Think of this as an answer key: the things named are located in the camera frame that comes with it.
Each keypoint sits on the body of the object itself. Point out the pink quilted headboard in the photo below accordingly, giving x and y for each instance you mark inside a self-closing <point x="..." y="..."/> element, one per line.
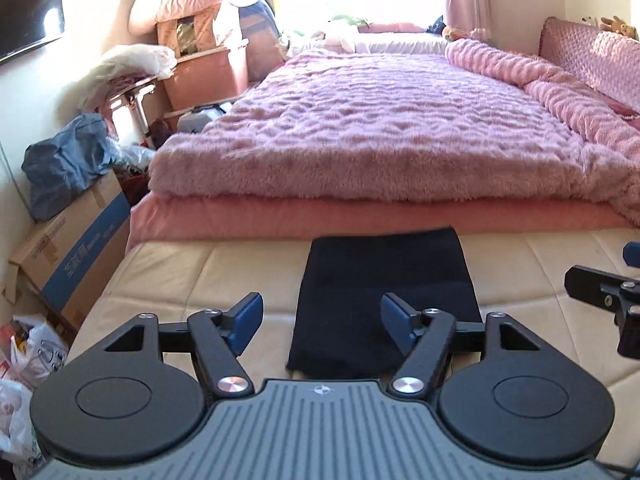
<point x="595" y="60"/>

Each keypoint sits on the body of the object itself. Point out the plastic shopping bag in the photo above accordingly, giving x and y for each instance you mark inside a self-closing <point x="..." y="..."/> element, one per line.
<point x="35" y="355"/>

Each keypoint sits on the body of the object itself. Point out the rolled fluffy pink blanket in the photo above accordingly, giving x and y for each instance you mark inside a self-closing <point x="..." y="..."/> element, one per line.
<point x="560" y="85"/>

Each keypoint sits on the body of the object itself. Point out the pink storage bin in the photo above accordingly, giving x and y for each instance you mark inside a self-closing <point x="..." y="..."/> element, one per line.
<point x="210" y="75"/>

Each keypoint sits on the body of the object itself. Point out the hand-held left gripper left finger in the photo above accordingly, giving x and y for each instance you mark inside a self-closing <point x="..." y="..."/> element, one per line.
<point x="248" y="319"/>

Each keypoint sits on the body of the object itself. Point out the blue-grey bag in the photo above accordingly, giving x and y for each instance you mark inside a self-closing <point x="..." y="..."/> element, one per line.
<point x="65" y="160"/>

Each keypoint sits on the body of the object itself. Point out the pink bed sheet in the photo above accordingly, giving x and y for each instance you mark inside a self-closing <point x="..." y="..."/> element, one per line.
<point x="310" y="217"/>

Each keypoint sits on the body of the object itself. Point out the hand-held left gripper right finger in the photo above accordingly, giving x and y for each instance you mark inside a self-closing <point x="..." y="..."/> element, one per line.
<point x="396" y="319"/>

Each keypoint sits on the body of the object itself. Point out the white cloth pile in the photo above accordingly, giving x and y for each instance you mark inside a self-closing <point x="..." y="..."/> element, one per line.
<point x="130" y="65"/>

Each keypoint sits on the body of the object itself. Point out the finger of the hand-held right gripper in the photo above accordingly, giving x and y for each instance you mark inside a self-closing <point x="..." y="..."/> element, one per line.
<point x="632" y="252"/>
<point x="595" y="285"/>

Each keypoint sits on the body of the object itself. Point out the brown cardboard box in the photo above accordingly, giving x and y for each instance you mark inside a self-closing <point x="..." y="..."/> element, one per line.
<point x="187" y="32"/>

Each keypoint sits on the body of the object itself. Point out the cardboard box with blue print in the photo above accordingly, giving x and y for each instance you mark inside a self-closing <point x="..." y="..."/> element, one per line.
<point x="75" y="255"/>

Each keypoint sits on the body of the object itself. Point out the black television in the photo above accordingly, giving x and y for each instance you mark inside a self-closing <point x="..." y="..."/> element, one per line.
<point x="27" y="12"/>

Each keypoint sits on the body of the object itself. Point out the brown teddy bear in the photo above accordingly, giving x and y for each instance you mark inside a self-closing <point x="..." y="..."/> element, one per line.
<point x="619" y="26"/>

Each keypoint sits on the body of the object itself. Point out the dark blue bag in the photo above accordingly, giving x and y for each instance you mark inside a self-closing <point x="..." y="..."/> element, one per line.
<point x="260" y="35"/>

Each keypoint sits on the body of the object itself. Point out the black pants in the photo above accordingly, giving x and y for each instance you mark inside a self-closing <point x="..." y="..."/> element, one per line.
<point x="385" y="305"/>

